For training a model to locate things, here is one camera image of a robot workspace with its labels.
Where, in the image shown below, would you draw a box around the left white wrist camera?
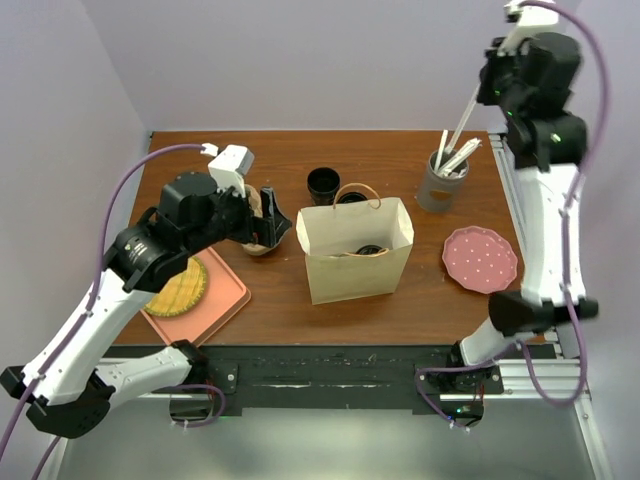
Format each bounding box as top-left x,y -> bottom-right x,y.
201,143 -> 254,195

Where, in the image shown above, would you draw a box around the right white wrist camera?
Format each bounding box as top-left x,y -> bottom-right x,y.
497,1 -> 559,56

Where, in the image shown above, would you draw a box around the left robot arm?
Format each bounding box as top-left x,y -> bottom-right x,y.
1,172 -> 292,439

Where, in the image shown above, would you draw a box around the stack of black cups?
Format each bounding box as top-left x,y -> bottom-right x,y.
307,167 -> 341,206

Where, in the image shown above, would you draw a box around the pink dotted plate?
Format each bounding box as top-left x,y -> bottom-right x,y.
441,226 -> 518,295

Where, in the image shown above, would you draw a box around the brown paper bag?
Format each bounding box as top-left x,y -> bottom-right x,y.
296,185 -> 414,305

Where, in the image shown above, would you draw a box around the yellow woven round mat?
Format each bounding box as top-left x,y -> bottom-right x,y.
143,257 -> 209,318

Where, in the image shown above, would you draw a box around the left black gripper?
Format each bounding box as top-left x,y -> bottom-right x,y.
185,179 -> 292,256

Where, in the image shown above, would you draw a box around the grey straw holder cup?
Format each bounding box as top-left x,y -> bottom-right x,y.
416,151 -> 469,213

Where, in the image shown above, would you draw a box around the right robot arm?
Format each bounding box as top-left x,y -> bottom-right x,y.
445,32 -> 599,393

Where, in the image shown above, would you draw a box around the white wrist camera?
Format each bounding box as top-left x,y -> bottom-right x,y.
201,143 -> 254,195
497,1 -> 559,56

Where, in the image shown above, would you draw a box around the black coffee lid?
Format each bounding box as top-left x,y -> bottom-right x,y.
354,244 -> 389,257

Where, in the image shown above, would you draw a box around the pink plastic tray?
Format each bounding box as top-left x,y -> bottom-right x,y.
140,248 -> 251,346

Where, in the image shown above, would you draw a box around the aluminium frame rail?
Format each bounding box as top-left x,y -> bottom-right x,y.
99,355 -> 594,401

